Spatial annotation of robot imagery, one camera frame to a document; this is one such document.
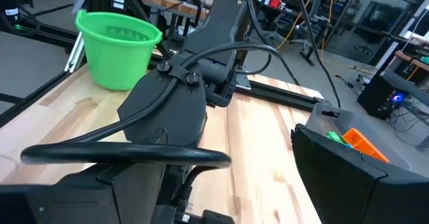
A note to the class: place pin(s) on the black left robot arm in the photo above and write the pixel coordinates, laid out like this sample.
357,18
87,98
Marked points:
221,16

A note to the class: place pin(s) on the black computer tower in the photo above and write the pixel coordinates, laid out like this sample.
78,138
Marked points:
378,96

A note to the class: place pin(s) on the grey translucent bin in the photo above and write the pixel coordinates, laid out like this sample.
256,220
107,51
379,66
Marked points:
355,121

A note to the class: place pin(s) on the long green toy brick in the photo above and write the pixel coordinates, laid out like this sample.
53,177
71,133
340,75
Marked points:
335,137

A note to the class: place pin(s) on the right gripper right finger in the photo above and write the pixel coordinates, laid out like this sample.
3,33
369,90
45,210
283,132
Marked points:
352,197

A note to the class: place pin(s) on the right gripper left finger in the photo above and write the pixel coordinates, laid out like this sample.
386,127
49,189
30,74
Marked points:
83,200

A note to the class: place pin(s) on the green plastic bucket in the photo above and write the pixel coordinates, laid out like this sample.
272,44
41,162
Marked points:
114,59

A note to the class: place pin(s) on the orange wedge toy block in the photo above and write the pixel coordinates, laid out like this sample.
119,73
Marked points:
362,143

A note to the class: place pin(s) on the wooden workbench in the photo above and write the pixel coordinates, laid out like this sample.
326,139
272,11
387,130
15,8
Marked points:
167,2

